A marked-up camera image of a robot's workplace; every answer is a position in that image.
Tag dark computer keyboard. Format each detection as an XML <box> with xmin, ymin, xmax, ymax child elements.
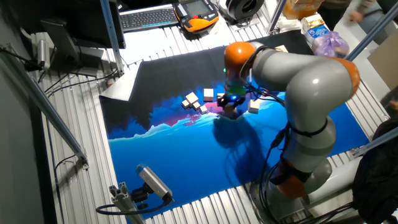
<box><xmin>119</xmin><ymin>3</ymin><xmax>180</xmax><ymax>33</ymax></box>

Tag blue white carton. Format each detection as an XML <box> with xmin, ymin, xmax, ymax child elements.
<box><xmin>300</xmin><ymin>13</ymin><xmax>331</xmax><ymax>47</ymax></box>

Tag thin black strap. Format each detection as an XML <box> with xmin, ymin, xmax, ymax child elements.
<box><xmin>287</xmin><ymin>119</ymin><xmax>329</xmax><ymax>139</ymax></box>

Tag person in beige sweater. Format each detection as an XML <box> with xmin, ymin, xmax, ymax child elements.
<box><xmin>317</xmin><ymin>0</ymin><xmax>398</xmax><ymax>35</ymax></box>

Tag black camera ball mount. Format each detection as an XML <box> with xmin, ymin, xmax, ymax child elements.
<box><xmin>130</xmin><ymin>183</ymin><xmax>150</xmax><ymax>211</ymax></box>

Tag black camera cable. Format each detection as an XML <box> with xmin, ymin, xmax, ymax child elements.
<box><xmin>95</xmin><ymin>198</ymin><xmax>170</xmax><ymax>217</ymax></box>

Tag white tissue paper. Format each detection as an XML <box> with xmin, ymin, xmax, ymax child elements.
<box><xmin>275</xmin><ymin>15</ymin><xmax>304</xmax><ymax>34</ymax></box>

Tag thin black cable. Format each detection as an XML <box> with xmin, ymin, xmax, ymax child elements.
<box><xmin>45</xmin><ymin>119</ymin><xmax>77</xmax><ymax>224</ymax></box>
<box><xmin>37</xmin><ymin>67</ymin><xmax>119</xmax><ymax>99</ymax></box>

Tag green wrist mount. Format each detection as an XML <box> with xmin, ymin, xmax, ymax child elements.
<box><xmin>226</xmin><ymin>84</ymin><xmax>248</xmax><ymax>96</ymax></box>

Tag silver camera with blue tip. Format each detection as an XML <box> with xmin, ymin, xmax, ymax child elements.
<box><xmin>135</xmin><ymin>163</ymin><xmax>175</xmax><ymax>203</ymax></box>

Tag orange black teach pendant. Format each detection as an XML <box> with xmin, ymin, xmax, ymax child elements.
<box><xmin>173</xmin><ymin>0</ymin><xmax>220</xmax><ymax>33</ymax></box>

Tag black computer monitor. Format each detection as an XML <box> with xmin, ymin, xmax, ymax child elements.
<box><xmin>9</xmin><ymin>0</ymin><xmax>127</xmax><ymax>50</ymax></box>

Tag black round spool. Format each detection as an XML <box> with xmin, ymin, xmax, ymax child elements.
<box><xmin>224</xmin><ymin>0</ymin><xmax>266</xmax><ymax>22</ymax></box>

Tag brown cardboard sheet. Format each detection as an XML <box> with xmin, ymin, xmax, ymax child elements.
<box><xmin>366</xmin><ymin>39</ymin><xmax>398</xmax><ymax>91</ymax></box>

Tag silver cylindrical device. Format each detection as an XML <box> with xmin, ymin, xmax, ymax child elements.
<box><xmin>36</xmin><ymin>39</ymin><xmax>52</xmax><ymax>71</ymax></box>

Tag purple plastic bag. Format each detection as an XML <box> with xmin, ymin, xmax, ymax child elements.
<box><xmin>312</xmin><ymin>30</ymin><xmax>351</xmax><ymax>59</ymax></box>

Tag aluminium frame post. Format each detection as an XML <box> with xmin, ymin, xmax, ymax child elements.
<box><xmin>99</xmin><ymin>0</ymin><xmax>125</xmax><ymax>75</ymax></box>

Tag aluminium frame beam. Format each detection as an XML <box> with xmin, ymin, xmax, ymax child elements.
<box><xmin>353</xmin><ymin>126</ymin><xmax>398</xmax><ymax>157</ymax></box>
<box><xmin>345</xmin><ymin>1</ymin><xmax>398</xmax><ymax>62</ymax></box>
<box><xmin>0</xmin><ymin>45</ymin><xmax>90</xmax><ymax>170</ymax></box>

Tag person in black jacket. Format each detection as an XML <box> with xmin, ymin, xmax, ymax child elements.
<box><xmin>353</xmin><ymin>86</ymin><xmax>398</xmax><ymax>224</ymax></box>

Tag aluminium profile bracket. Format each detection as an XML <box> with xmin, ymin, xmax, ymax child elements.
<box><xmin>108</xmin><ymin>182</ymin><xmax>147</xmax><ymax>224</ymax></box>

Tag white cylindrical roll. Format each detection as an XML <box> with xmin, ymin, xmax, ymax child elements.
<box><xmin>306</xmin><ymin>155</ymin><xmax>363</xmax><ymax>206</ymax></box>

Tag blue landscape printed cloth mat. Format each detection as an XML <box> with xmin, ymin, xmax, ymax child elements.
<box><xmin>98</xmin><ymin>29</ymin><xmax>371</xmax><ymax>224</ymax></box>

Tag black cable with plug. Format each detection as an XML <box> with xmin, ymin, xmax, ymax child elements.
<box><xmin>0</xmin><ymin>45</ymin><xmax>44</xmax><ymax>73</ymax></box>

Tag black monitor stand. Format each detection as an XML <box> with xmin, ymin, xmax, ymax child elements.
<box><xmin>40</xmin><ymin>18</ymin><xmax>108</xmax><ymax>78</ymax></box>

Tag orange plastic bag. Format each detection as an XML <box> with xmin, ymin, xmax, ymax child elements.
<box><xmin>282</xmin><ymin>0</ymin><xmax>326</xmax><ymax>21</ymax></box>

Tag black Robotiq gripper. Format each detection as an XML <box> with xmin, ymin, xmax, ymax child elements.
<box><xmin>216</xmin><ymin>93</ymin><xmax>248</xmax><ymax>110</ymax></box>

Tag black cloth strap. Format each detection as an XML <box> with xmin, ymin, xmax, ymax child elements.
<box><xmin>269</xmin><ymin>157</ymin><xmax>312</xmax><ymax>186</ymax></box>

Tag white paper sheets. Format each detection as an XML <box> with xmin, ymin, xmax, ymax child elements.
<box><xmin>205</xmin><ymin>21</ymin><xmax>228</xmax><ymax>37</ymax></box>

